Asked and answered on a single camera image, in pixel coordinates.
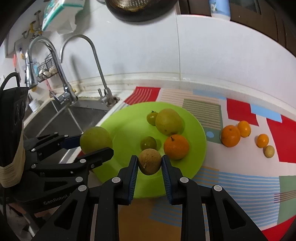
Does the large green apple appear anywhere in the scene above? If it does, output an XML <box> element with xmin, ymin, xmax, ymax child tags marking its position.
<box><xmin>80</xmin><ymin>126</ymin><xmax>113</xmax><ymax>154</ymax></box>

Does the brown kiwi fruit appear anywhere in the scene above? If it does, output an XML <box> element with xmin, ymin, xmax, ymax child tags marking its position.
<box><xmin>138</xmin><ymin>149</ymin><xmax>162</xmax><ymax>175</ymax></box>
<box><xmin>263</xmin><ymin>145</ymin><xmax>275</xmax><ymax>158</ymax></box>

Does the small dark green fruit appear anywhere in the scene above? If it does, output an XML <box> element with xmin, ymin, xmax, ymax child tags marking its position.
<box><xmin>140</xmin><ymin>136</ymin><xmax>157</xmax><ymax>151</ymax></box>

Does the small green persimmon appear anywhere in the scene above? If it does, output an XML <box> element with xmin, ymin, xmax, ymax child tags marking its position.
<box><xmin>147</xmin><ymin>111</ymin><xmax>158</xmax><ymax>126</ymax></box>

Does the yellow-green pear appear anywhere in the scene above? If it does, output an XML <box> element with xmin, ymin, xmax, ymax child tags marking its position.
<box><xmin>155</xmin><ymin>108</ymin><xmax>183</xmax><ymax>136</ymax></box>

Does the large orange with stem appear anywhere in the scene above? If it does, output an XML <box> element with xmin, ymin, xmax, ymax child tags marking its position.
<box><xmin>164</xmin><ymin>134</ymin><xmax>190</xmax><ymax>160</ymax></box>

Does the large steel kitchen faucet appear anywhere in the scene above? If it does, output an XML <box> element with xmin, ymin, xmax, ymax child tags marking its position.
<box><xmin>25</xmin><ymin>36</ymin><xmax>78</xmax><ymax>104</ymax></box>

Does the stainless steel sink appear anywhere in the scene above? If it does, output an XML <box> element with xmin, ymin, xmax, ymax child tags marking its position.
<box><xmin>21</xmin><ymin>98</ymin><xmax>112</xmax><ymax>164</ymax></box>

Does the slim curved steel faucet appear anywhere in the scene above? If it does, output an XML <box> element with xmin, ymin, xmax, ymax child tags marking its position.
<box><xmin>59</xmin><ymin>34</ymin><xmax>117</xmax><ymax>106</ymax></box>

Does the colourful patterned table mat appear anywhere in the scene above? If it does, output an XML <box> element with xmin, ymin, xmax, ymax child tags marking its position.
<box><xmin>87</xmin><ymin>86</ymin><xmax>296</xmax><ymax>241</ymax></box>

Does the small orange round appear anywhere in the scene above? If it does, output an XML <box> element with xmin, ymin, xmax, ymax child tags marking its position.
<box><xmin>256</xmin><ymin>133</ymin><xmax>269</xmax><ymax>148</ymax></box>

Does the small orange oval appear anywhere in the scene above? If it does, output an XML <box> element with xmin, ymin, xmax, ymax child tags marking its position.
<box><xmin>237</xmin><ymin>120</ymin><xmax>251</xmax><ymax>138</ymax></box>

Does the tissue pack green white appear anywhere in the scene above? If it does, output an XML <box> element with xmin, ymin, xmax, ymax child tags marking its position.
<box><xmin>42</xmin><ymin>0</ymin><xmax>85</xmax><ymax>35</ymax></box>

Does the wire sponge basket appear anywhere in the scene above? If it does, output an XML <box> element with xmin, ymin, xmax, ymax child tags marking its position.
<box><xmin>36</xmin><ymin>54</ymin><xmax>58</xmax><ymax>83</ymax></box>

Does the dark wooden window frame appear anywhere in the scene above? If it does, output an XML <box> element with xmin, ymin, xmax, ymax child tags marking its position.
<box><xmin>179</xmin><ymin>0</ymin><xmax>295</xmax><ymax>55</ymax></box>

